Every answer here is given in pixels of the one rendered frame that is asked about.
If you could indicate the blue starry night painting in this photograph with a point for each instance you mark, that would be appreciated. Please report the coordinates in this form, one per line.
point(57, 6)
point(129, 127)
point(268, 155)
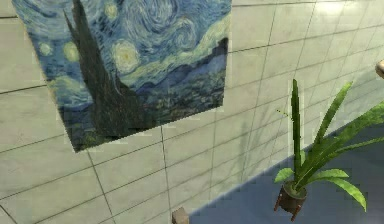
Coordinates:
point(133, 66)

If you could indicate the beige round object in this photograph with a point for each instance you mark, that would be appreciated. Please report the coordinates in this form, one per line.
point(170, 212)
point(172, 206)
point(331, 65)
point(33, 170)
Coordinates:
point(380, 69)

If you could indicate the green house plant in pot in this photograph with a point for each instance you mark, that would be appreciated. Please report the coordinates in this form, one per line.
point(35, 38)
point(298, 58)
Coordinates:
point(305, 166)

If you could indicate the small brown block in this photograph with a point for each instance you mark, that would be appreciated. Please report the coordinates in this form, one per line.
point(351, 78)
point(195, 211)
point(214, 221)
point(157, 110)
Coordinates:
point(180, 216)

